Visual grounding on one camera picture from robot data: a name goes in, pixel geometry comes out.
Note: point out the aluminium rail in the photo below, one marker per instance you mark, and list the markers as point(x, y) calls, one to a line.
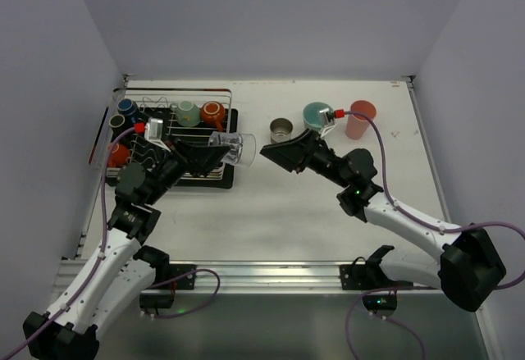
point(276, 277)
point(422, 192)

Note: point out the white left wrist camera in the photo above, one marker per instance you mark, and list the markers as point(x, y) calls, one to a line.
point(154, 131)

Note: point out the clear glass cup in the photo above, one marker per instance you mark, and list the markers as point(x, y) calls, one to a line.
point(241, 147)

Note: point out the orange mug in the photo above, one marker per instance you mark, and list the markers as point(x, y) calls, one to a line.
point(119, 156)

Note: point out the metal wire dish rack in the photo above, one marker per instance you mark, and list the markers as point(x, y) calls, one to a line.
point(160, 103)

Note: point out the left black controller box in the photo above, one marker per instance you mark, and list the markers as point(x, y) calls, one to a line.
point(156, 301)

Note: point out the pink plastic cup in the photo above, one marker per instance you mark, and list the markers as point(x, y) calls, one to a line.
point(357, 121)

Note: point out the aluminium right side rail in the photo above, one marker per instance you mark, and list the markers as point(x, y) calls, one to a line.
point(422, 192)

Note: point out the black cup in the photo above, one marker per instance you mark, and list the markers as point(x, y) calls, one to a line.
point(117, 123)

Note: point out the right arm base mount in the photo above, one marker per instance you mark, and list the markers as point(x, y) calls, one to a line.
point(365, 274)

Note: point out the white brown cup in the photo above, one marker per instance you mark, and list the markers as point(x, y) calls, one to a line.
point(281, 130)

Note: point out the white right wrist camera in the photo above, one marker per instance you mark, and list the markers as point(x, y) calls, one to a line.
point(327, 118)

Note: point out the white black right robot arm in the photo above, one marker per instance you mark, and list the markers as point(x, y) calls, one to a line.
point(468, 268)

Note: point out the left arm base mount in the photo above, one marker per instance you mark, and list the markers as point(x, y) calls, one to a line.
point(176, 277)

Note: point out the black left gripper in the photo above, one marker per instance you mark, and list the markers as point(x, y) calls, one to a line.
point(180, 160)

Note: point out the orange white-ringed cup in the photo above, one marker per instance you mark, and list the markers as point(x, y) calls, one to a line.
point(213, 114)

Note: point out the blue cup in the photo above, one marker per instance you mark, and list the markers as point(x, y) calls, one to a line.
point(129, 109)

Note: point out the black drip tray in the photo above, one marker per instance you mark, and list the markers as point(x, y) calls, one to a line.
point(150, 156)

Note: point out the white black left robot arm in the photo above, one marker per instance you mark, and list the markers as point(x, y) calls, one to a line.
point(122, 266)

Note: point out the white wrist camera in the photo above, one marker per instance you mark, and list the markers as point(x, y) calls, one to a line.
point(327, 118)
point(154, 131)

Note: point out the small green cup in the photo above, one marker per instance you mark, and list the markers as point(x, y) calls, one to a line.
point(187, 114)

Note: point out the black controller box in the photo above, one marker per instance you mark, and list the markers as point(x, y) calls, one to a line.
point(383, 305)
point(156, 301)

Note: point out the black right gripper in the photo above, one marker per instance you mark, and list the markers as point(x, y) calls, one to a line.
point(309, 152)

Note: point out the right black controller box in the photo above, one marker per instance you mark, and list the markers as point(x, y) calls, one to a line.
point(383, 305)

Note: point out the aluminium front rail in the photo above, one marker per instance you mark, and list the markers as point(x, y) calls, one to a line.
point(276, 277)

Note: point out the large green mug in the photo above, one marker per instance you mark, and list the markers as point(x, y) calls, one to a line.
point(311, 118)

